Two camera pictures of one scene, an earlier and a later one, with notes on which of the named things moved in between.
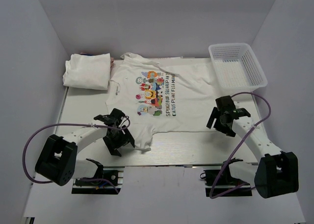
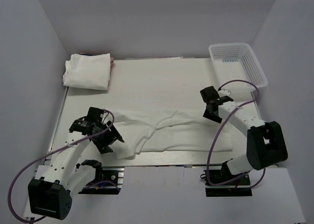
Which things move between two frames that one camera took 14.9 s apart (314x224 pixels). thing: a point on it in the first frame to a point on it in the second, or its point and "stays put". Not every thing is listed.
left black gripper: x=111 y=146 to x=103 y=146
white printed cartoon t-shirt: x=157 y=95 to x=169 y=130
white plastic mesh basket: x=236 y=68 stays put
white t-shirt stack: x=91 y=71 stays put
